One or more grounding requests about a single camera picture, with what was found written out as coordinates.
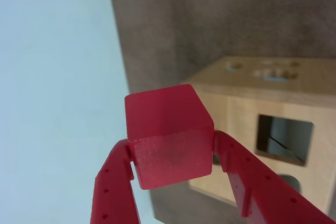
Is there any wooden shape sorter box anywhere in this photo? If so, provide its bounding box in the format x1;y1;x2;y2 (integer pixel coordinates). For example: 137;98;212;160
182;56;336;217

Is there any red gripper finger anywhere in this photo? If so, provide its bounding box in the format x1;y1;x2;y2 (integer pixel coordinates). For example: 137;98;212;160
90;140;141;224
214;131;336;224

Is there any brown fibreboard base board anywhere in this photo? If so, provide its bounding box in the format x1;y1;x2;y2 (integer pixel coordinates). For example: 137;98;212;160
106;0;336;224

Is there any red cube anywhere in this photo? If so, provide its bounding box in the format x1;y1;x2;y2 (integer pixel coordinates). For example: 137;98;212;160
124;83;215;190

